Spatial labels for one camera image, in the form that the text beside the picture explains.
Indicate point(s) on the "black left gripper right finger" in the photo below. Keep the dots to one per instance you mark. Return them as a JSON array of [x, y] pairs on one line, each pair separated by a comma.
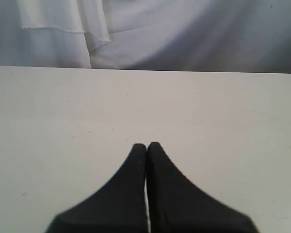
[[176, 205]]

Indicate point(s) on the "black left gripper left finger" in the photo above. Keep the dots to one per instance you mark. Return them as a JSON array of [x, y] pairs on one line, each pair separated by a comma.
[[119, 206]]

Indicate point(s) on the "white backdrop curtain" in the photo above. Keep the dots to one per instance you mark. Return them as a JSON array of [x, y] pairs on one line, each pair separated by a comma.
[[179, 35]]

